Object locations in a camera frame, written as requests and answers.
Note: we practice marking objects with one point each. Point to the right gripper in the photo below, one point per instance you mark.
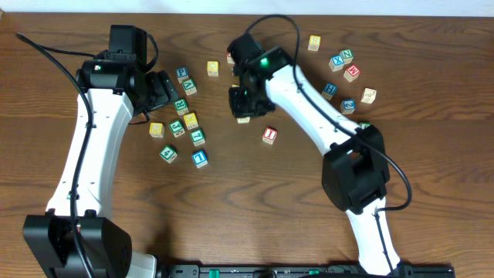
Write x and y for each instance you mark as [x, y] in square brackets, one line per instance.
[239, 108]

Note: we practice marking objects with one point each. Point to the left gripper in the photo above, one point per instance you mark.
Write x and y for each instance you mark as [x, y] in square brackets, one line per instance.
[161, 96]

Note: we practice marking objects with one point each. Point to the red A block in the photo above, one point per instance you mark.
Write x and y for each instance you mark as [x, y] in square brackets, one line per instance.
[243, 120]

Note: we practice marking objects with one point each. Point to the red I block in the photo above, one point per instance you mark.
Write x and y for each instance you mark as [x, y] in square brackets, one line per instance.
[269, 135]

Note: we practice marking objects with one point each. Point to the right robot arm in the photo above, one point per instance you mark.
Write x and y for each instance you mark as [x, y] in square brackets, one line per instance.
[355, 165]

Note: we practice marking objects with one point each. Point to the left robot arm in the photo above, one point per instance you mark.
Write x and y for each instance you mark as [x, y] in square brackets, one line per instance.
[76, 236]

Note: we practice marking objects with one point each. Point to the green R block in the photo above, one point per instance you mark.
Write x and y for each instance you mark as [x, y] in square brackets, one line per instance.
[181, 107]

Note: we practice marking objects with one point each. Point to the blue P block left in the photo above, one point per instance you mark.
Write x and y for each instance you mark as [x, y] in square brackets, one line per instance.
[182, 74]

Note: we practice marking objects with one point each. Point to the yellow G block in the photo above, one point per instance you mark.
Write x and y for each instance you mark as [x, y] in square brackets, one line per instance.
[156, 130]

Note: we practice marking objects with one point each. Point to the green V block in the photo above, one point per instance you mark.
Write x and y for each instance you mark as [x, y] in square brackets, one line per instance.
[189, 86]

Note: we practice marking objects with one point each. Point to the red Y block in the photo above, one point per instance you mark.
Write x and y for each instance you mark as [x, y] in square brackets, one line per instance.
[230, 60]

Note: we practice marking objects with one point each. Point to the green J block left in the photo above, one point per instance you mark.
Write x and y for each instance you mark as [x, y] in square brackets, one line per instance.
[177, 128]

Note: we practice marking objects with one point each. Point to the green j block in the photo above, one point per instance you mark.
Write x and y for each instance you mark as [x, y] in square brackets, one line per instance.
[364, 125]
[177, 128]

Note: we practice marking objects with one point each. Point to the green L block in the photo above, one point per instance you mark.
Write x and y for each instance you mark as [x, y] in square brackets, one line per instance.
[197, 137]

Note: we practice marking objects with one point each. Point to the green 4 block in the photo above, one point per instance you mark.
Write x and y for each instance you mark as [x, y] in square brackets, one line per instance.
[168, 153]

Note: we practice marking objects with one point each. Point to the blue T block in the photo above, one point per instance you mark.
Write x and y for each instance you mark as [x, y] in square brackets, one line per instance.
[200, 159]

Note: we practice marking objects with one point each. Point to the blue H block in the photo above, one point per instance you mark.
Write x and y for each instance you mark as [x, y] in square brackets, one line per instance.
[329, 91]

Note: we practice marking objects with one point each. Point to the yellow S block top right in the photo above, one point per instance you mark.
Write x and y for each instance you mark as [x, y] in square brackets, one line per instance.
[314, 43]

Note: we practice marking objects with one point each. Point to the blue X block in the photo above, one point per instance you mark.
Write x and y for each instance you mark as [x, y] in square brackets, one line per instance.
[336, 63]

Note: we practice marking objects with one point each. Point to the blue 2 block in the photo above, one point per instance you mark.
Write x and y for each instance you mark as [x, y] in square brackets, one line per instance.
[347, 106]

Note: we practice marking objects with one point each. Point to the red M block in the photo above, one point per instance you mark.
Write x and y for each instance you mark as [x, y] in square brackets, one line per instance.
[351, 73]

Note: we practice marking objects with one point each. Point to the green N block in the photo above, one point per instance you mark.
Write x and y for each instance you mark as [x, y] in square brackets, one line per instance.
[347, 55]

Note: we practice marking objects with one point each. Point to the green J block right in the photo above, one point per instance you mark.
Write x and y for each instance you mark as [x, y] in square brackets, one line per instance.
[364, 125]

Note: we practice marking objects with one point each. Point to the plain block right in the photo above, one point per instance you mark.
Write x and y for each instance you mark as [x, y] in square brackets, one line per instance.
[368, 95]

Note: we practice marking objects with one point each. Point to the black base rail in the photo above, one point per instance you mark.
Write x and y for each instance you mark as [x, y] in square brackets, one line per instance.
[344, 271]

